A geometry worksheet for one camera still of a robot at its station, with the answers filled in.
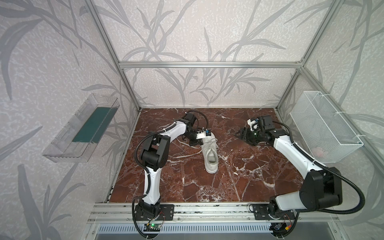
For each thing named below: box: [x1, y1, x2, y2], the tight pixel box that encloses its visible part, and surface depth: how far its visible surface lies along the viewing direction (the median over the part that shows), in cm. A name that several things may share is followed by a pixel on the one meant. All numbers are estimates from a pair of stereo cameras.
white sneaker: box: [200, 132, 219, 174], surface depth 89 cm
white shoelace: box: [173, 137, 219, 159], surface depth 95 cm
